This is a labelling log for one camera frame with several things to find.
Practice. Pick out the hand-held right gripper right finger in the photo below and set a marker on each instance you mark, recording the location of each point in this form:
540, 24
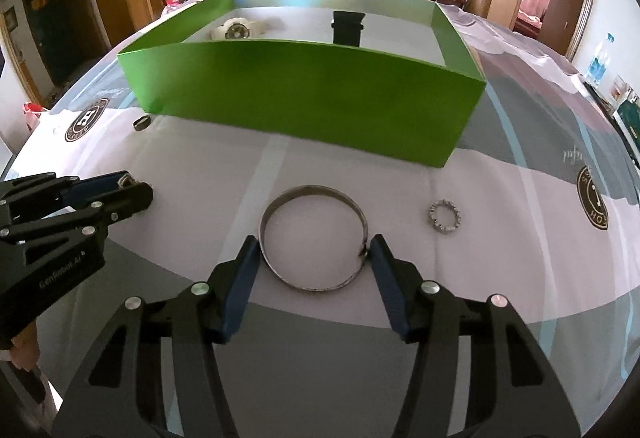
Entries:
390, 288

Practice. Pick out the small white cartons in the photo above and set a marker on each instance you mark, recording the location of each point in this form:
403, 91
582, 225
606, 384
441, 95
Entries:
622, 91

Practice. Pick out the red and white bag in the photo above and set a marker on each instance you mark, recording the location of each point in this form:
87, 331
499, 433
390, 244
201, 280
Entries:
31, 111

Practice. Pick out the plaid printed tablecloth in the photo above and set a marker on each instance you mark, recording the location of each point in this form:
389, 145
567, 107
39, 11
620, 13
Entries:
320, 368

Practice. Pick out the white wrist watch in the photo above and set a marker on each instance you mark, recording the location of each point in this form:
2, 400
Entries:
235, 26

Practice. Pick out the green cardboard box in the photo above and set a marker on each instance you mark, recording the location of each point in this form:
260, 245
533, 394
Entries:
300, 93

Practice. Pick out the silver bangle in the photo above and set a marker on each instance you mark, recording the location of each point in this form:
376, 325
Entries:
312, 192

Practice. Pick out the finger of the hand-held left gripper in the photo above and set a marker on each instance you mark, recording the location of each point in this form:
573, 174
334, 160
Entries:
95, 188
125, 203

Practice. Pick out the plastic water bottle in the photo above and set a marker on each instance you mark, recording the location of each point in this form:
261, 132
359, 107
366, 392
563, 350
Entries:
597, 66

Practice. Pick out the person's left hand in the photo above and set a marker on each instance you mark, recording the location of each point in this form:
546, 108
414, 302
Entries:
25, 350

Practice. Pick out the black wrist watch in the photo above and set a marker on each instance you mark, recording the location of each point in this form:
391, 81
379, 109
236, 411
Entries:
347, 36

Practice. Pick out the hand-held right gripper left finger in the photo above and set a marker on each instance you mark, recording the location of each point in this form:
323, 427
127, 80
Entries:
240, 288

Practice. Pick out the green and white carton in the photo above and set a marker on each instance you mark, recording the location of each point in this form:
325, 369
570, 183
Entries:
629, 118

